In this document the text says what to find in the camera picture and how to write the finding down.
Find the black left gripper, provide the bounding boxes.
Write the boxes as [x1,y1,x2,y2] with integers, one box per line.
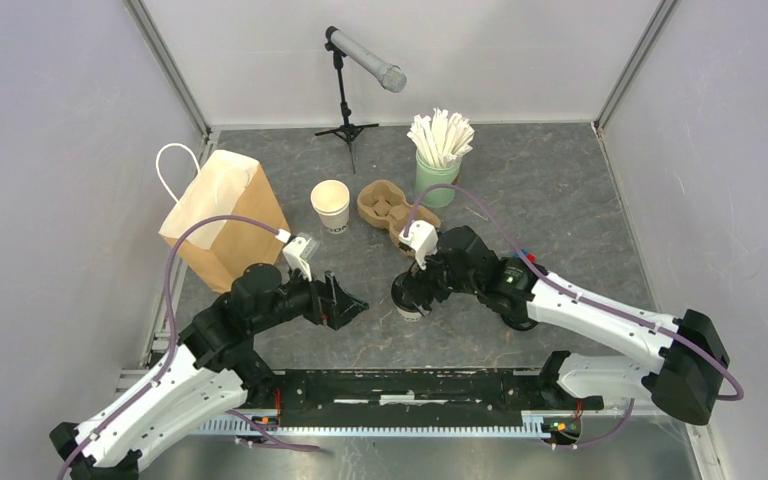
[252,257,369,333]

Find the black plastic cup lid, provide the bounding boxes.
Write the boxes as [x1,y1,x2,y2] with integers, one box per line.
[390,272,429,319]

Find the white paper cup printed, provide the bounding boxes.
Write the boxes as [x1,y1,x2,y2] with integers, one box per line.
[310,180,351,234]

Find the brown paper bag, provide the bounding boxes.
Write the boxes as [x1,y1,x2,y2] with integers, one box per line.
[158,149,289,293]

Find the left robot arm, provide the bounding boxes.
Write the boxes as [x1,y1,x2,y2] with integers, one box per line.
[49,263,369,479]

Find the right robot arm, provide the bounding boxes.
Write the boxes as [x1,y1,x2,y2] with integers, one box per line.
[391,221,730,425]

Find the brown pulp cup carrier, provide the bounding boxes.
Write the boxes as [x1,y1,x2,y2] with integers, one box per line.
[357,179,442,258]

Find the black microphone stand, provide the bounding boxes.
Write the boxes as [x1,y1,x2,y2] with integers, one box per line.
[314,41,379,173]

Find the grey microphone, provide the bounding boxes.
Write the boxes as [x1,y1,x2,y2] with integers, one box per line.
[325,26,407,93]

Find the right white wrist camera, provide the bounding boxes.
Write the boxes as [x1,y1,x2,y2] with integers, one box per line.
[398,220,438,270]

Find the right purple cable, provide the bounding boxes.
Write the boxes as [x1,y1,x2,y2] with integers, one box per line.
[405,183,745,452]

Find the purple cable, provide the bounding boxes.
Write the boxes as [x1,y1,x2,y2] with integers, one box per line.
[405,183,745,452]
[55,215,322,480]

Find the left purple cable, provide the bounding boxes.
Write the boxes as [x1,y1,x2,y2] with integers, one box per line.
[55,215,322,480]

